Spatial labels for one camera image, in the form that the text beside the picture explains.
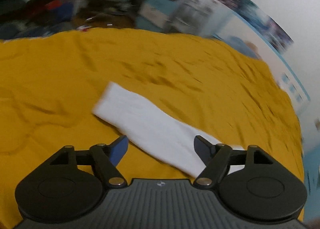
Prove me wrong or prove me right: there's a white Nevada sweatshirt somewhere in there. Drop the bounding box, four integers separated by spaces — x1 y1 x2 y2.
92 81 246 179

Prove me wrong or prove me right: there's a mustard yellow quilt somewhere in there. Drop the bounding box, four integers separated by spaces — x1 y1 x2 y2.
1 28 304 228

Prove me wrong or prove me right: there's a blue pillow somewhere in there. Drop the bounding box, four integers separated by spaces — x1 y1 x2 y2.
225 36 261 60

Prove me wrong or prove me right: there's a white blue headboard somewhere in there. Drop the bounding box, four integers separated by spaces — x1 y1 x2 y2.
213 11 311 107

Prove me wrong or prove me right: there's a wall poster strip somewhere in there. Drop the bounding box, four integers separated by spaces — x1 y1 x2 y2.
217 0 293 54

